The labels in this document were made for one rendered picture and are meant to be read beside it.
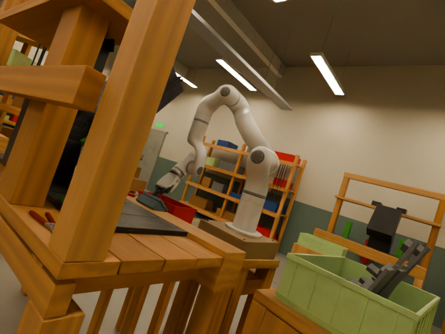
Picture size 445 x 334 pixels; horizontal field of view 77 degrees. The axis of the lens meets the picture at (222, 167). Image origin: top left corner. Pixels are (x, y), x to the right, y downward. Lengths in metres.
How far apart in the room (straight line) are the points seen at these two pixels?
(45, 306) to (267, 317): 0.71
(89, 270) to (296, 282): 0.70
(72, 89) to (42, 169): 0.36
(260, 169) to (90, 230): 0.86
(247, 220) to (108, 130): 0.91
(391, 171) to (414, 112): 1.25
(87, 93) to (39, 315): 0.47
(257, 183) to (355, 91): 5.97
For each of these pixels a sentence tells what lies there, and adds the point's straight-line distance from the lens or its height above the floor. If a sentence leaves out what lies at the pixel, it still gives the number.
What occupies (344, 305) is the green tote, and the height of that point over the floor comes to 0.89.
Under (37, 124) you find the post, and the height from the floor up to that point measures 1.12.
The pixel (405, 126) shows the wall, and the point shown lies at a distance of 6.65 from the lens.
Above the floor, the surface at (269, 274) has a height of 0.78.
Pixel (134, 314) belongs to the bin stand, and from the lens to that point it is 1.75.
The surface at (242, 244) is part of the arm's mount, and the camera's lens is 1.22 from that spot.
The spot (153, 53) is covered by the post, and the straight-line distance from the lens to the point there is 0.67.
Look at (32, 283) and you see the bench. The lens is 0.78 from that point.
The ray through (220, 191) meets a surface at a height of 0.88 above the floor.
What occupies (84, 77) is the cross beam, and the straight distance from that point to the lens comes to 0.69.
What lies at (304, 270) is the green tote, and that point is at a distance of 1.09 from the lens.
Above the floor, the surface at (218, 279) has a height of 0.80.
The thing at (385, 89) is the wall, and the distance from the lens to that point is 7.04.
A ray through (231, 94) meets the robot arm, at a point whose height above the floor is 1.56.
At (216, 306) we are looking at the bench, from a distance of 1.14.
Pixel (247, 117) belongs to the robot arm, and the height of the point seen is 1.48.
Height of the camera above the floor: 1.13
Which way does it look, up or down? 3 degrees up
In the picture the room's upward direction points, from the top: 19 degrees clockwise
